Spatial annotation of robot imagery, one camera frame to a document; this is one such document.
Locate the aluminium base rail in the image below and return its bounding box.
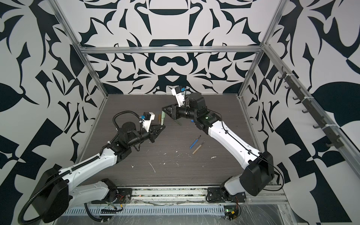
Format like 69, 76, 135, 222
89, 185, 287, 204

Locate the wall hook rack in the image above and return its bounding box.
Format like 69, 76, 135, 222
279, 71, 345, 149

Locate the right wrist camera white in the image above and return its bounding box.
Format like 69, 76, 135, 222
171, 86, 186, 107

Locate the green circuit board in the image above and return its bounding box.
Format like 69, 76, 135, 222
224, 205, 242, 221

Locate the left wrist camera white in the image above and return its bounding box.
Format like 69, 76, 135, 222
140, 112, 155, 132

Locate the blue pen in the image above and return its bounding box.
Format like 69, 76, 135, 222
189, 135, 201, 149

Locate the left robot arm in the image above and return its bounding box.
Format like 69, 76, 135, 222
18, 121, 165, 224

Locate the tan pen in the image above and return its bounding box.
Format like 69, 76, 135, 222
192, 141, 205, 155

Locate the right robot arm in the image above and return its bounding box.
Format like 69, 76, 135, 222
162, 93, 275, 196

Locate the light green pen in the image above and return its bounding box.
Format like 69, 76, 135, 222
160, 111, 166, 125

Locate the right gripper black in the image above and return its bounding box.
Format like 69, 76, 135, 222
163, 102, 200, 121

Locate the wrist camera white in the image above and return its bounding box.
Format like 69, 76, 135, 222
140, 112, 155, 132
171, 86, 186, 107

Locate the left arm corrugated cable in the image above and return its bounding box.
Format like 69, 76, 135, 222
17, 110, 141, 225

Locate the white cable duct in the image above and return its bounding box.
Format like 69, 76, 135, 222
60, 204, 230, 217

